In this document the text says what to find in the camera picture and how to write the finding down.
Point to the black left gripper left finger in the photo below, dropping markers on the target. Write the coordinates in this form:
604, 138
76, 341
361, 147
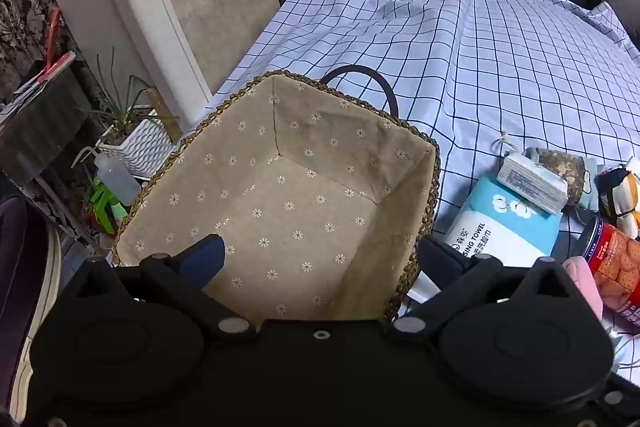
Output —
180, 281

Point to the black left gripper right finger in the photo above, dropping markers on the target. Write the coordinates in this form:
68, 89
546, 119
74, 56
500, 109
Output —
462, 281

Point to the pink drawstring pouch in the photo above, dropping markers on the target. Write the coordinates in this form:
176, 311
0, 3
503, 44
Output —
578, 270

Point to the white pocket tissue pack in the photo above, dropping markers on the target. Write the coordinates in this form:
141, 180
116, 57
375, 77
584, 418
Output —
540, 186

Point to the blue white cleansing towel pack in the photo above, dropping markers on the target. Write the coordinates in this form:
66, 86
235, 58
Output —
495, 221

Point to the white squeeze bottle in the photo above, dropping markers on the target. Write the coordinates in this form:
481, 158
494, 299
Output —
112, 174

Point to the white planter with plant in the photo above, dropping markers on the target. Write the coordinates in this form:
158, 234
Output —
138, 129

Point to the fabric-lined woven basket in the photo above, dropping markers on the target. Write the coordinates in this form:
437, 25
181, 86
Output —
319, 198

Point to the red biscuit can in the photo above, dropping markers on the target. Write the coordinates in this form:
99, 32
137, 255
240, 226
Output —
613, 259

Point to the blue grid checked tablecloth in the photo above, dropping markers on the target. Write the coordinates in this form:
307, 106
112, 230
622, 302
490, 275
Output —
483, 78

